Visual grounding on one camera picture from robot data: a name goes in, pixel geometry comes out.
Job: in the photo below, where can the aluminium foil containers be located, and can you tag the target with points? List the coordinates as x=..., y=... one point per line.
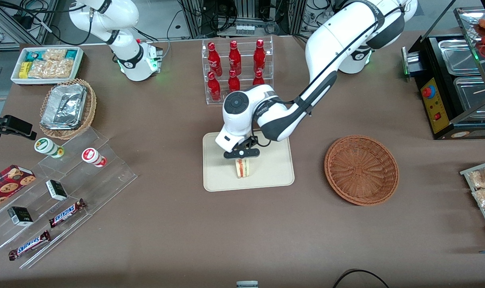
x=64, y=106

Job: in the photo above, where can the brown round wicker basket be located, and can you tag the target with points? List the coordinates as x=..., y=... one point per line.
x=361, y=170

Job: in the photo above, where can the steel food warmer pan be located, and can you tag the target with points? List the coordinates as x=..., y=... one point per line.
x=472, y=94
x=460, y=56

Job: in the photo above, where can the black food warmer cabinet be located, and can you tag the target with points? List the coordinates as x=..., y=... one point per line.
x=436, y=104

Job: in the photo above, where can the clear bag of crackers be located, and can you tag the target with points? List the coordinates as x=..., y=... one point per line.
x=52, y=68

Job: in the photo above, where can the white power strip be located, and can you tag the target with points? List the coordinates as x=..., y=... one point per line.
x=244, y=28

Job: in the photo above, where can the black camera clamp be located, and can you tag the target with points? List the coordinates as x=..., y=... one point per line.
x=10, y=124

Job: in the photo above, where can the light woven wicker basket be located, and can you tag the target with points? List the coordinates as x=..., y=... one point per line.
x=89, y=104

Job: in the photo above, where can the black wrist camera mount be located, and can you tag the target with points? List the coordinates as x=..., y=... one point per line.
x=250, y=142

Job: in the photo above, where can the yellow snack packet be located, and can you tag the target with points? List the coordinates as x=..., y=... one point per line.
x=24, y=70

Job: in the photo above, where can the triangle sandwich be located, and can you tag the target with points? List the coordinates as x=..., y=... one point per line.
x=243, y=168

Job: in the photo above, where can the Snickers chocolate bar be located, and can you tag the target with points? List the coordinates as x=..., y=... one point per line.
x=29, y=245
x=66, y=212

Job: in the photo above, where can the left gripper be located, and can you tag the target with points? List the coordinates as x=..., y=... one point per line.
x=250, y=140

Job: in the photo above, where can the small black carton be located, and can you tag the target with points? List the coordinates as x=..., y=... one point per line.
x=20, y=216
x=56, y=189

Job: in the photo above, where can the teal snack packet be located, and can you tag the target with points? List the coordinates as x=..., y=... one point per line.
x=34, y=55

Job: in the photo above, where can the red cookie box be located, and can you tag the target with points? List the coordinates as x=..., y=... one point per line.
x=6, y=184

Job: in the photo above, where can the glass food warmer lid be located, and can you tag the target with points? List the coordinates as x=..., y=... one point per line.
x=472, y=24

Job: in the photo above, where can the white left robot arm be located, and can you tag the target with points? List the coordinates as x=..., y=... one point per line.
x=330, y=44

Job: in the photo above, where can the red cola bottle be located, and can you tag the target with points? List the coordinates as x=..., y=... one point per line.
x=214, y=58
x=214, y=88
x=259, y=56
x=258, y=78
x=233, y=82
x=234, y=58

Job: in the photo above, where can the small grey device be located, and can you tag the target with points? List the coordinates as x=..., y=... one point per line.
x=247, y=284

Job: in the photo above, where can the red lidded cup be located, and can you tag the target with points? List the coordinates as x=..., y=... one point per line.
x=92, y=156

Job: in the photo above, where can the aluminium frame equipment rack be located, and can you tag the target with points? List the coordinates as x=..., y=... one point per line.
x=218, y=14

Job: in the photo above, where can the white plastic snack bin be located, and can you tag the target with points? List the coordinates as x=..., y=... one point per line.
x=18, y=80

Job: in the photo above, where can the clear acrylic stepped display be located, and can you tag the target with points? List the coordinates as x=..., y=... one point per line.
x=106, y=176

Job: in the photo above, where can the clear acrylic bottle rack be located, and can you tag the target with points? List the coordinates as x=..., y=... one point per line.
x=245, y=48

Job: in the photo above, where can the green lidded cup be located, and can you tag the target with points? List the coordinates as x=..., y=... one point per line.
x=46, y=146

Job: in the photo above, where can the beige rectangular tray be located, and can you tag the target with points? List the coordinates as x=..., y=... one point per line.
x=270, y=168

